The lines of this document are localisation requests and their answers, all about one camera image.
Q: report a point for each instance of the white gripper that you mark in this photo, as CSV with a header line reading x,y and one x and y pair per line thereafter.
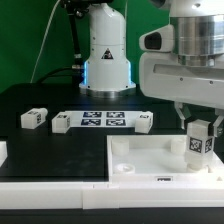
x,y
161,76

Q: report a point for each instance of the white square tabletop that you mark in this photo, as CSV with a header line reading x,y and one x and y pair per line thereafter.
x,y
155,158

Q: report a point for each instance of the paper sheet with markers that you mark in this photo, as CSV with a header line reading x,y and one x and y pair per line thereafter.
x,y
104,119

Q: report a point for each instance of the white left fence piece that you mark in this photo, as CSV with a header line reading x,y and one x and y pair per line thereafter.
x,y
3,152

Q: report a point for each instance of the white front fence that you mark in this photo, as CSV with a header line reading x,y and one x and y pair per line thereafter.
x,y
69,195

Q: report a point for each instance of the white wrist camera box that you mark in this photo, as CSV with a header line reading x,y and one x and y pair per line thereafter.
x,y
159,40

